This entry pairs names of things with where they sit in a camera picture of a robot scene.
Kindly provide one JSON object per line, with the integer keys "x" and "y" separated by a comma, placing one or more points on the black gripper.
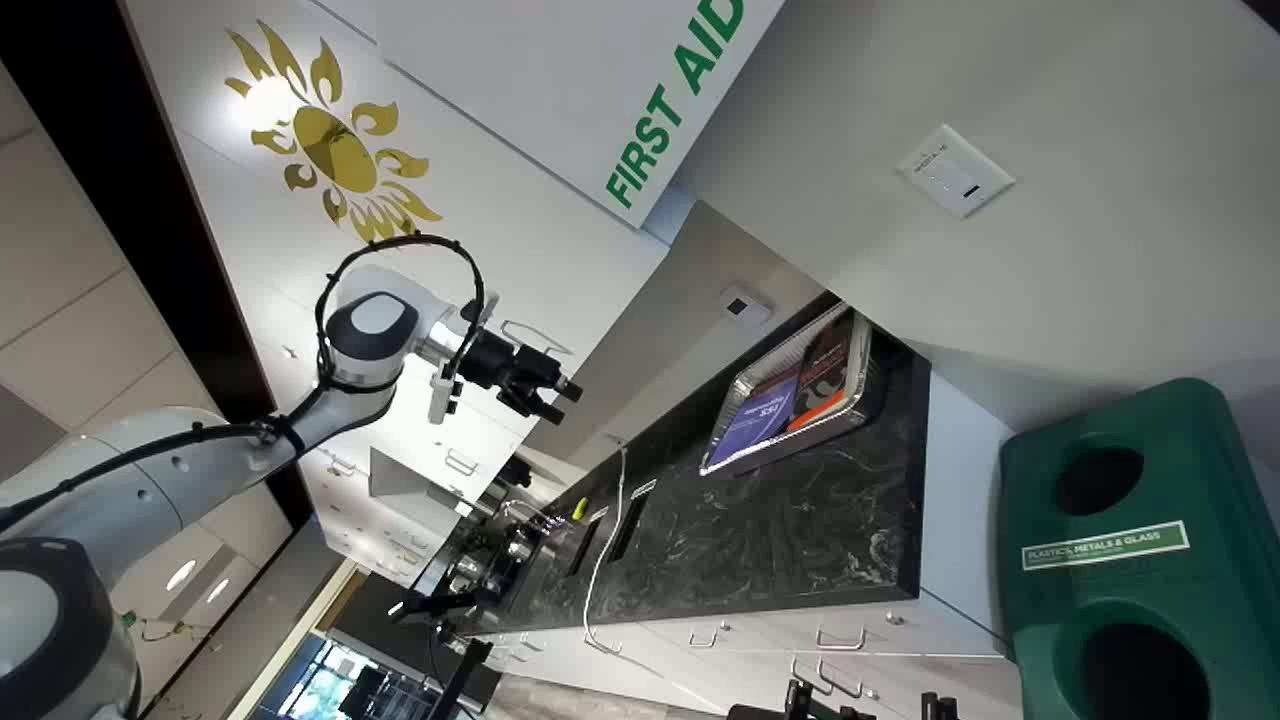
{"x": 518, "y": 374}

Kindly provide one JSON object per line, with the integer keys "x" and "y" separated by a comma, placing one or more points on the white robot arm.
{"x": 69, "y": 546}

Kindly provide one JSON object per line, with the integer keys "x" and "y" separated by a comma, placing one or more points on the purple booklet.
{"x": 759, "y": 417}

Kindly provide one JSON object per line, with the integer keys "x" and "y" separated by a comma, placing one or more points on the aluminium foil tray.
{"x": 860, "y": 406}

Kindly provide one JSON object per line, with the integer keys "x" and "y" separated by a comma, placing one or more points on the gold sun emblem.
{"x": 325, "y": 141}

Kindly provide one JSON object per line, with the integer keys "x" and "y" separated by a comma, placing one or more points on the black orange booklet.
{"x": 824, "y": 374}

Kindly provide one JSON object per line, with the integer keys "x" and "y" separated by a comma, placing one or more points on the green recycling bin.
{"x": 1137, "y": 566}

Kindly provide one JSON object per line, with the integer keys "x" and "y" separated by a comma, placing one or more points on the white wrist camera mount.
{"x": 443, "y": 399}

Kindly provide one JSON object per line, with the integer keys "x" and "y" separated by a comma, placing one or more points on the white wall outlet plate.
{"x": 743, "y": 306}

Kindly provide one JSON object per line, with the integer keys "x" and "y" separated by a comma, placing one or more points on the white wall light switch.
{"x": 953, "y": 174}

